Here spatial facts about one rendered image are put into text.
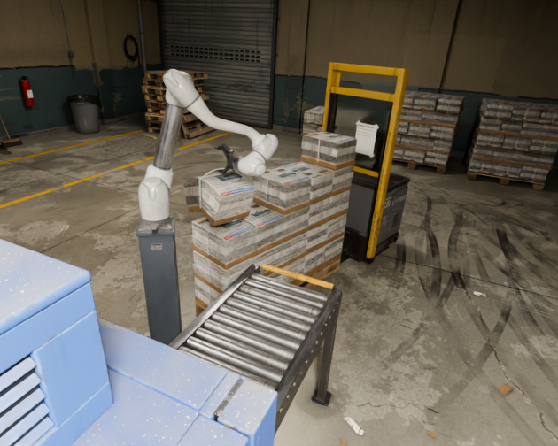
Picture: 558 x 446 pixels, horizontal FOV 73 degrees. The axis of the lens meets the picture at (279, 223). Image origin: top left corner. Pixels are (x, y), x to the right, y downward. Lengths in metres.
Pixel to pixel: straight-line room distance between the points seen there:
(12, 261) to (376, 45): 8.80
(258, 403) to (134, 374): 0.18
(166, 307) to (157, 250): 0.40
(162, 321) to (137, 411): 2.00
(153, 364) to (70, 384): 0.15
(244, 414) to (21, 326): 0.28
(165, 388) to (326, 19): 9.08
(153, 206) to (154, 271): 0.40
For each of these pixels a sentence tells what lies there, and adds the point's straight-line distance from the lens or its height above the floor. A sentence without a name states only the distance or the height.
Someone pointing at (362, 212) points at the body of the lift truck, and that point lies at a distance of 3.94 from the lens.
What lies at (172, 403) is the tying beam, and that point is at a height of 1.55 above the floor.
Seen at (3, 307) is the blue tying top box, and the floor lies 1.75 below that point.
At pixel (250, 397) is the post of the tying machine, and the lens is 0.55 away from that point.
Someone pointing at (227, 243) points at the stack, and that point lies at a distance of 2.45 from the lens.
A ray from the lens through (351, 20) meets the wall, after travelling 9.22.
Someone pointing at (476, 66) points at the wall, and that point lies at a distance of 8.89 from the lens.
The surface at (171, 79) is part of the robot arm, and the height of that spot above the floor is 1.79.
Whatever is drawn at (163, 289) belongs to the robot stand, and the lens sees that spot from 2.40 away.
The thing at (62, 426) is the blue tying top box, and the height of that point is 1.59.
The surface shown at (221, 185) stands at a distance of 2.36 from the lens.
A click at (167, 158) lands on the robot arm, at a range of 2.30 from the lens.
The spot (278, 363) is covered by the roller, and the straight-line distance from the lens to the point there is 1.65.
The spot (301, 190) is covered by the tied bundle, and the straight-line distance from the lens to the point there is 2.86.
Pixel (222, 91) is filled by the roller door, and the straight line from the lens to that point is 10.51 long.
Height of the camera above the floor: 1.97
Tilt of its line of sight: 25 degrees down
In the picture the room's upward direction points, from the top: 3 degrees clockwise
